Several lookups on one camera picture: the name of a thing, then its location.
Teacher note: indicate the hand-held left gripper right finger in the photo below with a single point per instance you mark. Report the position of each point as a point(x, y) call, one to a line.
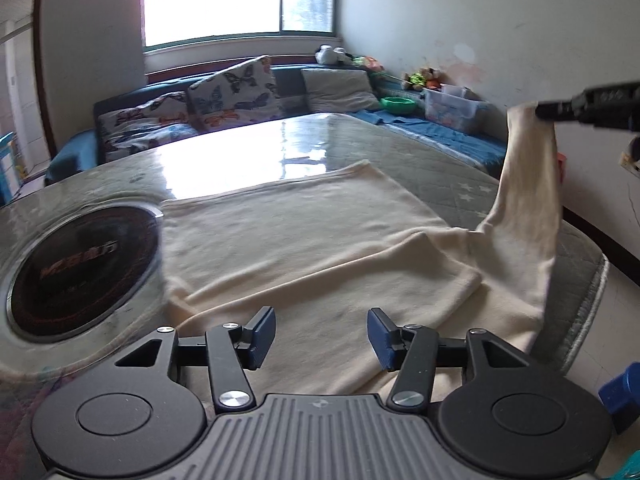
point(380, 336)

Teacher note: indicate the cream long-sleeve garment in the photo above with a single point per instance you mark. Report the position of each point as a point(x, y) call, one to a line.
point(320, 250)

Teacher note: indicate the window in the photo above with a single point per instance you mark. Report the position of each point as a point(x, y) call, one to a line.
point(240, 0)

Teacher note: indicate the colourful plush toys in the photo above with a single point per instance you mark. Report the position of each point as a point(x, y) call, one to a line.
point(425, 79)

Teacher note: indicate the white plush toy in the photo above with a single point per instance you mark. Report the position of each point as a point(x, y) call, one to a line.
point(332, 54)

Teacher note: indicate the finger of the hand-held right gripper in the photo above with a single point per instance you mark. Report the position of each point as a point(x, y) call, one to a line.
point(580, 105)

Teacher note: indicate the green plastic bowl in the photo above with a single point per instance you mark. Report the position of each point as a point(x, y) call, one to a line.
point(397, 105)

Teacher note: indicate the butterfly print cushion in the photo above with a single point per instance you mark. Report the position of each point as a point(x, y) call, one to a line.
point(235, 92)
point(145, 125)

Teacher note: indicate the round black induction cooktop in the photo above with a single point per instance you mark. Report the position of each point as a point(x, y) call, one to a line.
point(82, 272)

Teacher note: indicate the clear plastic storage box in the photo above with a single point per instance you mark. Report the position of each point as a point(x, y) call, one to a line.
point(452, 110)

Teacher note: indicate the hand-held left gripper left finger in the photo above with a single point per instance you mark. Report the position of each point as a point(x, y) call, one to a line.
point(261, 334)

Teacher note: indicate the blue blanket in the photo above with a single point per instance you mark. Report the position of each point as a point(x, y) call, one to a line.
point(440, 132)

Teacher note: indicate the blue plastic stool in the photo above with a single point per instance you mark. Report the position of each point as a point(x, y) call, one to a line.
point(620, 397)

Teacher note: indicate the grey pillow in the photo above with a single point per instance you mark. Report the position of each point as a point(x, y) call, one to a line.
point(337, 89)

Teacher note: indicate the blue sofa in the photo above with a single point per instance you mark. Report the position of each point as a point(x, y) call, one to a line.
point(280, 95)

